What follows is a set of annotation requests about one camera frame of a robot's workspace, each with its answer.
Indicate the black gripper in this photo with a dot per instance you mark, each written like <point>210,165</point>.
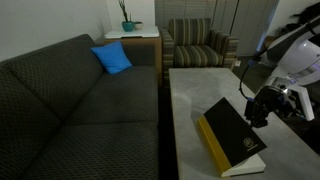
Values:
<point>266,100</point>

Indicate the black book with yellow spine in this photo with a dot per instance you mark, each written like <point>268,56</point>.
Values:
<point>233,133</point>

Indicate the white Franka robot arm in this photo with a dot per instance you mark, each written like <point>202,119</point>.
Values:
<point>300,53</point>

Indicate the striped armchair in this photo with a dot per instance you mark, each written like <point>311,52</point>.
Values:
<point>196,50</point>

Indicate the grey vertical panel curtain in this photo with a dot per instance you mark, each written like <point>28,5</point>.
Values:
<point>246,23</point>

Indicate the grey window blinds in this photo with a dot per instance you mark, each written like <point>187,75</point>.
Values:
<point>186,9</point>

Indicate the wooden side table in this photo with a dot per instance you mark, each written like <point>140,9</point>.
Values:
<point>143,50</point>

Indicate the white board on side table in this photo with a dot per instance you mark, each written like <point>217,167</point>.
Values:
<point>133,34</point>

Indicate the small white pot with stem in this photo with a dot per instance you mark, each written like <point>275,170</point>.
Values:
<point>138,25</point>

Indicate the blue square cushion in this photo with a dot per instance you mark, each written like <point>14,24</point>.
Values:
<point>111,57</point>

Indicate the teal pot with green plant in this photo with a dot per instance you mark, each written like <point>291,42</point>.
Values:
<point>127,26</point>

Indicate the dark grey fabric sofa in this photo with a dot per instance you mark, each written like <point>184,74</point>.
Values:
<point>83,116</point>

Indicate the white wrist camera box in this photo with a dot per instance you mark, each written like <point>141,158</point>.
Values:
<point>303,101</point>

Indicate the white wall outlet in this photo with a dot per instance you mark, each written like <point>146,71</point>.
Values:
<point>237,63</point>

